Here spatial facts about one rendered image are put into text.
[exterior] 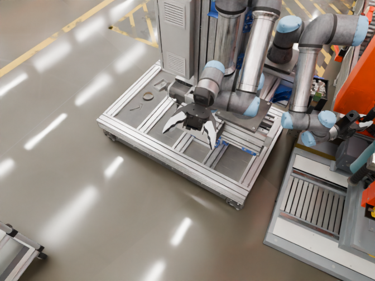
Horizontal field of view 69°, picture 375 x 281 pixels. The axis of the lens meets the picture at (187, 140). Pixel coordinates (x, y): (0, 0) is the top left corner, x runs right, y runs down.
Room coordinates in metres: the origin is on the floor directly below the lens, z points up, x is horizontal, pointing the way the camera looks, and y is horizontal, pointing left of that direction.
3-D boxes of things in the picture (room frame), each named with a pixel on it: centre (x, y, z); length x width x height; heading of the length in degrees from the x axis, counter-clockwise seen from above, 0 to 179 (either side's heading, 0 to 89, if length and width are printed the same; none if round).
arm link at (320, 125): (0.77, -0.60, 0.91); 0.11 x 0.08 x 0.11; 83
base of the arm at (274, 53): (1.37, -0.55, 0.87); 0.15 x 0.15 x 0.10
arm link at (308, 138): (0.77, -0.61, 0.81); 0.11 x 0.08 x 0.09; 109
